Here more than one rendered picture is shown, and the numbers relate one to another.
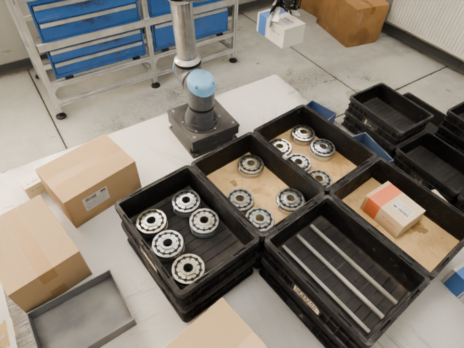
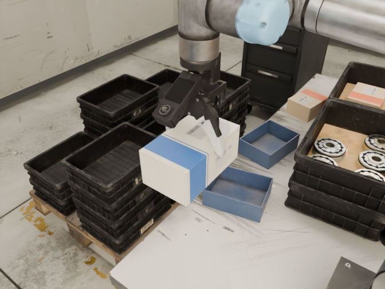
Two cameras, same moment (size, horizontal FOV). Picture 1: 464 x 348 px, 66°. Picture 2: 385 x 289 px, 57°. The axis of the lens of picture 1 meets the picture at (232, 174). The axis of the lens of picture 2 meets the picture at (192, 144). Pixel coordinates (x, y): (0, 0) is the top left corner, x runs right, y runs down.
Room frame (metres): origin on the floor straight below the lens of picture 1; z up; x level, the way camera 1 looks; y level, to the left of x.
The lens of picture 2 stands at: (1.81, 0.39, 1.58)
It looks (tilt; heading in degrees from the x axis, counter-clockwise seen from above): 37 degrees down; 252
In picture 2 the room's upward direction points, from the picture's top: straight up
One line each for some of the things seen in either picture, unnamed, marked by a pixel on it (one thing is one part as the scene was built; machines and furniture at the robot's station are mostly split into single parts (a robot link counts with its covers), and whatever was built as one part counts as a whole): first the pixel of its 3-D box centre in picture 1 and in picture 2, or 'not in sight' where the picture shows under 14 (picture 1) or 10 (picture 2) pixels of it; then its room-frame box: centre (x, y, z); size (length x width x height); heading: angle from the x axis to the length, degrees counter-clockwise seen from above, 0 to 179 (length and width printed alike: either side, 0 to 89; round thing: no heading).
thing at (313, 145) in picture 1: (322, 147); (329, 146); (1.08, -0.37, 0.86); 0.10 x 0.10 x 0.01
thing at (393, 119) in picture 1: (378, 134); (122, 186); (1.74, -0.93, 0.37); 0.40 x 0.30 x 0.45; 35
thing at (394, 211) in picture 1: (391, 208); (365, 101); (0.77, -0.57, 0.87); 0.16 x 0.12 x 0.07; 37
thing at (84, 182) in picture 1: (91, 179); not in sight; (0.91, 0.56, 0.78); 0.30 x 0.22 x 0.16; 137
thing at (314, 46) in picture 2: not in sight; (285, 58); (0.29, -1.90, 0.45); 0.60 x 0.45 x 0.90; 35
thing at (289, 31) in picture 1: (279, 27); (192, 153); (1.62, -0.19, 1.10); 0.20 x 0.12 x 0.09; 35
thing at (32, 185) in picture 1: (52, 175); not in sight; (0.96, 0.75, 0.73); 0.24 x 0.06 x 0.06; 137
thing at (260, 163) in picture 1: (250, 163); not in sight; (0.96, -0.07, 0.86); 0.10 x 0.10 x 0.01
